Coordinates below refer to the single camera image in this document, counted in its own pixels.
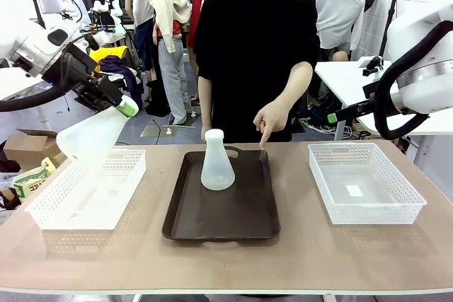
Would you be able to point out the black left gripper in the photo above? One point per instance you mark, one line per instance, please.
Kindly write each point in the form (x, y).
(99, 90)

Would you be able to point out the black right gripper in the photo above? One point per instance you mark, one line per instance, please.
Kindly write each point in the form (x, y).
(371, 93)

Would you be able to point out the translucent conical flask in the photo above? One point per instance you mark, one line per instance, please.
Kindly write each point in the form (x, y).
(92, 132)
(216, 171)

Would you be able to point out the person's right forearm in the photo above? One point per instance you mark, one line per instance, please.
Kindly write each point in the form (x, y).
(204, 104)

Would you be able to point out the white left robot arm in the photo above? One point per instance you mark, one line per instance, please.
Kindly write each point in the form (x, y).
(24, 47)

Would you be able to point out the person's left forearm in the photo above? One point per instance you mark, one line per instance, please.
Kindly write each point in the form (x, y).
(299, 82)

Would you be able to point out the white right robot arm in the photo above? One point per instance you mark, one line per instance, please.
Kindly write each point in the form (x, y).
(421, 68)

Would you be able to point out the person's left hand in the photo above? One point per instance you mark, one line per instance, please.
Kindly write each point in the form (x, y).
(274, 114)

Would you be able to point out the person's right hand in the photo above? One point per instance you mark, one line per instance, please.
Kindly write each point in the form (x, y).
(205, 134)

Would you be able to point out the dark purple clothes pile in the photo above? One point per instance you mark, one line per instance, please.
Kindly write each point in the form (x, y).
(127, 79)

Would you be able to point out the white side table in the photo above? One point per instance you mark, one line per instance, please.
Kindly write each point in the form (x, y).
(347, 79)

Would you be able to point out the yellow cloth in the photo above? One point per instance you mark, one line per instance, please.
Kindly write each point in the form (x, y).
(106, 55)

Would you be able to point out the white perforated basket with label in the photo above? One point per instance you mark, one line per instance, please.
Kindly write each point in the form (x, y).
(364, 181)

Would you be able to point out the mannequin with beige jacket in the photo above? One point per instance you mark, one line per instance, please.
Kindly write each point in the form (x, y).
(170, 33)

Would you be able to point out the white perforated basket without label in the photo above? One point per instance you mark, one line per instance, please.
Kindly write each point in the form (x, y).
(88, 189)

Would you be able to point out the brown cardboard box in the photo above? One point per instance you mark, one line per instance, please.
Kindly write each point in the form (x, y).
(32, 146)

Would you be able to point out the mannequin with white tank top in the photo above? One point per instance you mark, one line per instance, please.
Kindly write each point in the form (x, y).
(141, 5)

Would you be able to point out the mannequin with white shirt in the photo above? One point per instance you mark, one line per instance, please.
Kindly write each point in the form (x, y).
(339, 8)

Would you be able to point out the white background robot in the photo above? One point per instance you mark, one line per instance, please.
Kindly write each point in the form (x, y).
(108, 1)

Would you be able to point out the person in black t-shirt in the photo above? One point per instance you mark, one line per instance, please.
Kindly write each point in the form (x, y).
(255, 51)

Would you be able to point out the black tripod stand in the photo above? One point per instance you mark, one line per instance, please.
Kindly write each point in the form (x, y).
(391, 8)

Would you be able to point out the mannequin with red clothing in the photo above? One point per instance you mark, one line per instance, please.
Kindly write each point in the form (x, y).
(193, 8)

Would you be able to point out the dark brown plastic tray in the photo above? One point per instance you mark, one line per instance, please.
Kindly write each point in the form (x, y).
(226, 206)

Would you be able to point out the grey mannequin base plate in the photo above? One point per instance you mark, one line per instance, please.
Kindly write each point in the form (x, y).
(155, 131)

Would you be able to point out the small black camera device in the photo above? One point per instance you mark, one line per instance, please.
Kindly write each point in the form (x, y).
(373, 66)

